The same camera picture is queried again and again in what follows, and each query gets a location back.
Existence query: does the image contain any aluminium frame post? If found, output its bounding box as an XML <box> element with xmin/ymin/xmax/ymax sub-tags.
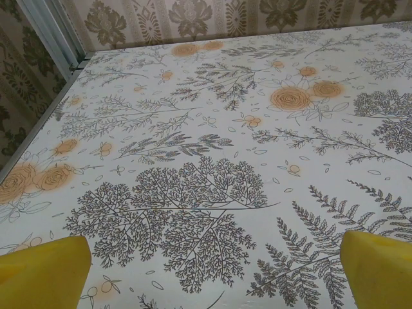
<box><xmin>17</xmin><ymin>0</ymin><xmax>89</xmax><ymax>73</ymax></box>

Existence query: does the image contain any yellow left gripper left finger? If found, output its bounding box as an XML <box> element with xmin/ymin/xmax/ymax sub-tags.
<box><xmin>0</xmin><ymin>235</ymin><xmax>93</xmax><ymax>309</ymax></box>

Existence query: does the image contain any aluminium table side rail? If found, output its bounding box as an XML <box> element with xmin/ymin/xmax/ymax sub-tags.
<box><xmin>0</xmin><ymin>56</ymin><xmax>86</xmax><ymax>184</ymax></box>

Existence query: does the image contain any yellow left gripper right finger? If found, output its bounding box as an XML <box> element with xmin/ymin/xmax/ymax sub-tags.
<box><xmin>340</xmin><ymin>229</ymin><xmax>412</xmax><ymax>309</ymax></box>

